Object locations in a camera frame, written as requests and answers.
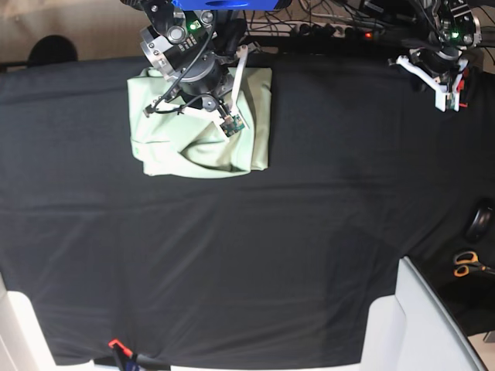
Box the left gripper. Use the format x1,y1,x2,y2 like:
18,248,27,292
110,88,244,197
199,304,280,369
409,48,459,83

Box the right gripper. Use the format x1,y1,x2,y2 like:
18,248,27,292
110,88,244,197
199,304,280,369
169,49,239,112

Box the light green T-shirt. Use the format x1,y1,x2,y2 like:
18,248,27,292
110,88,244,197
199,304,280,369
127,67,272,179

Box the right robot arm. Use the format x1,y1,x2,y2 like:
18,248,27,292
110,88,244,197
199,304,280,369
124,1,249,117

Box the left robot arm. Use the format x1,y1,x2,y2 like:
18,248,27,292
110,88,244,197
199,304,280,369
388,1,494,91

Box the right blue-red bar clamp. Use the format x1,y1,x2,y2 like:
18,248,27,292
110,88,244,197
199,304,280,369
457,66,470,108

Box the blue-red bar clamp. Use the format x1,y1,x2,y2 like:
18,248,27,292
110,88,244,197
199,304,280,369
457,66,470,108
94,339,171,371

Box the blue box on stand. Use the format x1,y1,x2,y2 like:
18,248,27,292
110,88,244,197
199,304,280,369
172,0,292,11

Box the black tape roll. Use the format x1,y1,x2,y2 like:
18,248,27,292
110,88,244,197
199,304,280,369
465,206,494,243

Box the black table cloth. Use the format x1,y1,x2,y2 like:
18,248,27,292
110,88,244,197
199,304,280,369
1,56,494,369

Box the white bin right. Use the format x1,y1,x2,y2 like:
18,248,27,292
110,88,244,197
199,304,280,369
360,257,486,370

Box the white bin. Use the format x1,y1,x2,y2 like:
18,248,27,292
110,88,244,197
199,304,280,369
1,279,56,371
360,257,486,370

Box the bottom blue-red bar clamp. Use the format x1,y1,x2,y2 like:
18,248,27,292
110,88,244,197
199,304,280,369
94,339,171,371

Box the white bin left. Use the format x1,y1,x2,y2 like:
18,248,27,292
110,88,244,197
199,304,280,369
1,279,56,371

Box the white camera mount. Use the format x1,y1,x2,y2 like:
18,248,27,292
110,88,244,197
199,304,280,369
392,56,469,112
145,44,262,139

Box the orange-handled scissors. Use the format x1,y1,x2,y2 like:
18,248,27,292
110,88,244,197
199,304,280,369
453,250,494,278

